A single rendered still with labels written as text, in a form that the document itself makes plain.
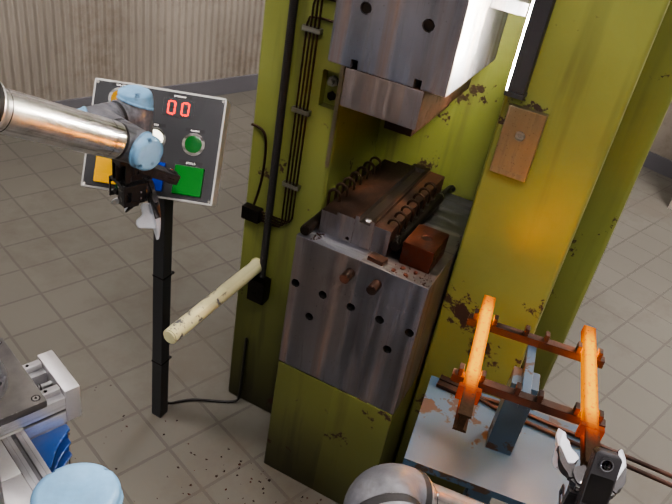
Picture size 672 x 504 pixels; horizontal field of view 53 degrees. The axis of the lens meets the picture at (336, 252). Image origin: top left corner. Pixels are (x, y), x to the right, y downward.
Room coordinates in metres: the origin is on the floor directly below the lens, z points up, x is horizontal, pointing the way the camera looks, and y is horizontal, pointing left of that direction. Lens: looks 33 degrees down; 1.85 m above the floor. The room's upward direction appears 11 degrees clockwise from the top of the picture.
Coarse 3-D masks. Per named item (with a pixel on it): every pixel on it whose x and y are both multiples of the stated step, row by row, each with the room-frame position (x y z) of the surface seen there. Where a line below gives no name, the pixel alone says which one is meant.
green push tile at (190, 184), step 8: (176, 168) 1.53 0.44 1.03; (184, 168) 1.53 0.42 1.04; (192, 168) 1.53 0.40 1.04; (200, 168) 1.54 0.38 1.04; (184, 176) 1.52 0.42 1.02; (192, 176) 1.52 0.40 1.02; (200, 176) 1.53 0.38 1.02; (184, 184) 1.51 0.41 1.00; (192, 184) 1.51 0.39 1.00; (200, 184) 1.52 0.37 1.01; (176, 192) 1.50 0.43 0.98; (184, 192) 1.50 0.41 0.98; (192, 192) 1.50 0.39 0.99; (200, 192) 1.51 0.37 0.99
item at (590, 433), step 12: (588, 336) 1.26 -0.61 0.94; (588, 348) 1.21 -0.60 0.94; (588, 360) 1.17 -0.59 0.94; (588, 372) 1.13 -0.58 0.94; (588, 384) 1.09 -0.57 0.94; (588, 396) 1.05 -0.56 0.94; (588, 408) 1.02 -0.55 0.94; (588, 420) 0.98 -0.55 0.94; (576, 432) 0.96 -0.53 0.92; (588, 432) 0.95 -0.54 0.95; (600, 432) 0.95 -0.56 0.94; (588, 444) 0.91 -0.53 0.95; (588, 456) 0.88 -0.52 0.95
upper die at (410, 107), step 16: (352, 80) 1.54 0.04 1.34; (368, 80) 1.53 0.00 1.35; (384, 80) 1.51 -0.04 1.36; (352, 96) 1.54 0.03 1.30; (368, 96) 1.53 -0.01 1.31; (384, 96) 1.51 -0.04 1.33; (400, 96) 1.50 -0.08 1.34; (416, 96) 1.48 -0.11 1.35; (432, 96) 1.55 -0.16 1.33; (448, 96) 1.68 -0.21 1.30; (368, 112) 1.52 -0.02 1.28; (384, 112) 1.51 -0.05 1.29; (400, 112) 1.49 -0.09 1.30; (416, 112) 1.48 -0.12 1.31; (432, 112) 1.58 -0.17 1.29; (416, 128) 1.48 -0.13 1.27
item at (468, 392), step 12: (492, 300) 1.33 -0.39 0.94; (480, 312) 1.28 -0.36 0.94; (492, 312) 1.28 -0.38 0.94; (480, 324) 1.23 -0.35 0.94; (480, 336) 1.18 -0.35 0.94; (480, 348) 1.14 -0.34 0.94; (468, 360) 1.12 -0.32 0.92; (480, 360) 1.10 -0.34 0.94; (468, 372) 1.06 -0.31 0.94; (480, 372) 1.06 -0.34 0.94; (468, 384) 1.01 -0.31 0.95; (456, 396) 1.01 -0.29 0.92; (468, 396) 0.98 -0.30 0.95; (468, 408) 0.94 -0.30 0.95; (456, 420) 0.94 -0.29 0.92
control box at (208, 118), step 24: (96, 96) 1.59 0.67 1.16; (168, 96) 1.62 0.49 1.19; (192, 96) 1.63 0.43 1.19; (168, 120) 1.59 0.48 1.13; (192, 120) 1.60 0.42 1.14; (216, 120) 1.61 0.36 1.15; (168, 144) 1.56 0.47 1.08; (216, 144) 1.58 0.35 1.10; (216, 168) 1.55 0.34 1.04; (168, 192) 1.50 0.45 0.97; (216, 192) 1.56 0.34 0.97
